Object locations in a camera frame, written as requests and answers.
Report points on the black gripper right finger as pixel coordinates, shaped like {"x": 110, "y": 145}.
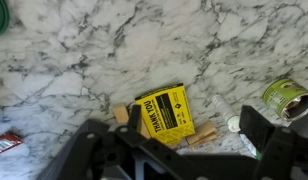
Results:
{"x": 277, "y": 150}

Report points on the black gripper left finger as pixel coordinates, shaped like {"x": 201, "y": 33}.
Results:
{"x": 94, "y": 153}

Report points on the white stick with green tip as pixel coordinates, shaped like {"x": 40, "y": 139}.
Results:
{"x": 248, "y": 144}

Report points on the green labelled metal can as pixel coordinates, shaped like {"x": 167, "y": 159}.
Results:
{"x": 284, "y": 96}

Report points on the white plastic tube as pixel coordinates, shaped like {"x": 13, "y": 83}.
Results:
{"x": 225, "y": 111}

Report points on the yellow thank you card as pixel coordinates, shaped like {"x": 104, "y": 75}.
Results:
{"x": 167, "y": 113}

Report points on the red foil sauce packet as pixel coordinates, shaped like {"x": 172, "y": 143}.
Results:
{"x": 5, "y": 142}

